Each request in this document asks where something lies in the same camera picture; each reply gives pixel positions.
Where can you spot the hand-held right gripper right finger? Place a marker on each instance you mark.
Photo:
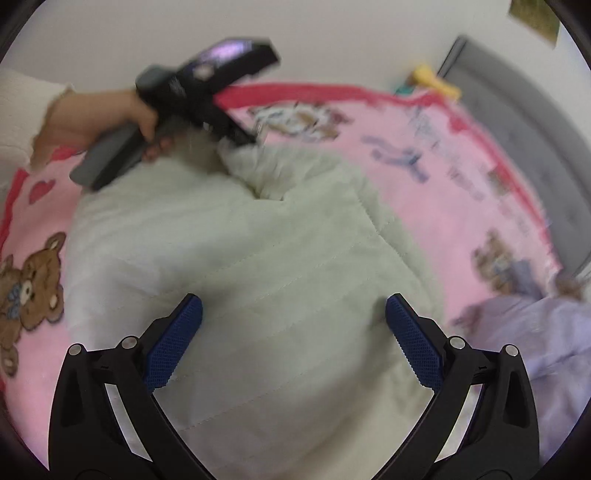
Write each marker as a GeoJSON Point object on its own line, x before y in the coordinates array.
{"type": "Point", "coordinates": [415, 344]}

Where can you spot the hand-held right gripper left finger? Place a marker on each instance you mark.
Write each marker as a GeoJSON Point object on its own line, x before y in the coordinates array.
{"type": "Point", "coordinates": [173, 341]}

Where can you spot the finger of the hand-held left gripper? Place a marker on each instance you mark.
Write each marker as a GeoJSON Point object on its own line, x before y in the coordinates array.
{"type": "Point", "coordinates": [235, 129]}

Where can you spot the cream quilted blanket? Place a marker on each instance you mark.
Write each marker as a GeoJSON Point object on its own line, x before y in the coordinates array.
{"type": "Point", "coordinates": [258, 286]}

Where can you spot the person's left forearm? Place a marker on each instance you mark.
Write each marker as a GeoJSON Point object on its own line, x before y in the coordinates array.
{"type": "Point", "coordinates": [41, 120]}

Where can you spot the person's left hand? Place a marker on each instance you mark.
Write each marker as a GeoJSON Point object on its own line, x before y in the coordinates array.
{"type": "Point", "coordinates": [143, 115]}

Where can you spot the lilac cloth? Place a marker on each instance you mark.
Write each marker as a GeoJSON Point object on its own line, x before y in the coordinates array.
{"type": "Point", "coordinates": [545, 341]}

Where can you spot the pink printed blanket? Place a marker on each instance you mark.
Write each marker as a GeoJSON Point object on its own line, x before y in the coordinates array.
{"type": "Point", "coordinates": [438, 184]}

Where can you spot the teal toy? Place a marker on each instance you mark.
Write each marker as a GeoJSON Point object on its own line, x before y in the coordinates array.
{"type": "Point", "coordinates": [402, 88]}

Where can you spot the yellow plush toy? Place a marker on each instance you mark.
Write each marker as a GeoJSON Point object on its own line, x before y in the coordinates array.
{"type": "Point", "coordinates": [434, 81]}

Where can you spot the grey upholstered headboard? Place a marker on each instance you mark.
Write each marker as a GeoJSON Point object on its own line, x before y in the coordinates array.
{"type": "Point", "coordinates": [531, 138]}

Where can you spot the green wall picture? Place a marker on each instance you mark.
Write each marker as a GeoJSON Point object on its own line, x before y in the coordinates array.
{"type": "Point", "coordinates": [538, 18]}

